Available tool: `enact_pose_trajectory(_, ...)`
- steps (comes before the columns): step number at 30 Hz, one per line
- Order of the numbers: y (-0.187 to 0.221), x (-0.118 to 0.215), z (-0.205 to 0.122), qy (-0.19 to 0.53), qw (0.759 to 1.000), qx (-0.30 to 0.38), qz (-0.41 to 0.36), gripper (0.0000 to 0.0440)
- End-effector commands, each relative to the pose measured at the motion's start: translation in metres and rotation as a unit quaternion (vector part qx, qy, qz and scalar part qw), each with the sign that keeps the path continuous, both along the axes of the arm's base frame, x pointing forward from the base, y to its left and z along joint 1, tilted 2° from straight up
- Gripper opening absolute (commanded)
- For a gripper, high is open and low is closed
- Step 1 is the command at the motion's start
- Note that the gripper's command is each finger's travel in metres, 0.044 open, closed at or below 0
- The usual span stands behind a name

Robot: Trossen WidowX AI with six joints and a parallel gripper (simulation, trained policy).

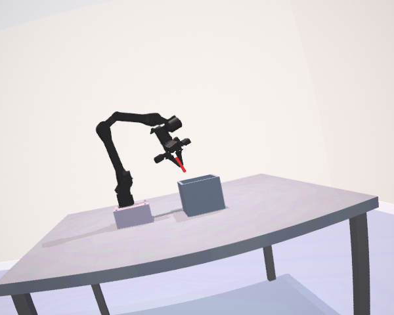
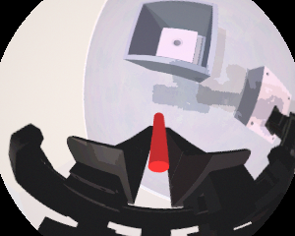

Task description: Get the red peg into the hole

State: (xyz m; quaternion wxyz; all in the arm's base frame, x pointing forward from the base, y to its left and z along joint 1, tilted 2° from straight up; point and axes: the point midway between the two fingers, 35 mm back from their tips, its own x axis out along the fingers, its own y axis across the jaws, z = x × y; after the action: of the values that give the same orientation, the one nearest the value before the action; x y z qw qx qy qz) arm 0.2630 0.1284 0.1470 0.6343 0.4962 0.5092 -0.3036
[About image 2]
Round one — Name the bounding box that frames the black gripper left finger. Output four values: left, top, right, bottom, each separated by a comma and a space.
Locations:
66, 126, 152, 205

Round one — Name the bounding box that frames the red peg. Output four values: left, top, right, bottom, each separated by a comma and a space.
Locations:
148, 113, 170, 173

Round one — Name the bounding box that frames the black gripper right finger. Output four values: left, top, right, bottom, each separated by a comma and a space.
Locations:
166, 127, 251, 207

